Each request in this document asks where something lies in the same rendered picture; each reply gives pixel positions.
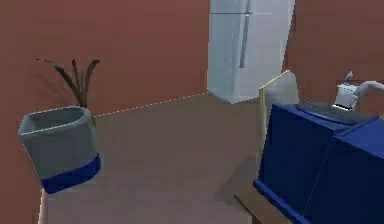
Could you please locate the blue kitchen counter cabinet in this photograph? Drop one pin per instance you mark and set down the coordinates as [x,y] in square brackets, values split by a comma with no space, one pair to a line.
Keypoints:
[320,166]

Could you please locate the pale grey chair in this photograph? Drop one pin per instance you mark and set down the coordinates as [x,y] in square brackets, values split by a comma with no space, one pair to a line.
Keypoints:
[278,91]

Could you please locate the white fridge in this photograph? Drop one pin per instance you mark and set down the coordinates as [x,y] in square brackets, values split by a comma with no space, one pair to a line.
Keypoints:
[260,50]

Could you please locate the dark leafy house plant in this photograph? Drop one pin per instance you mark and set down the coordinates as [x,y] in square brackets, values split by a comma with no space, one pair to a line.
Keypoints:
[79,83]

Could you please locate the grey bin with blue base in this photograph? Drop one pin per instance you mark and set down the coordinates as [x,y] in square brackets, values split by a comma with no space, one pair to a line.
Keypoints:
[58,146]

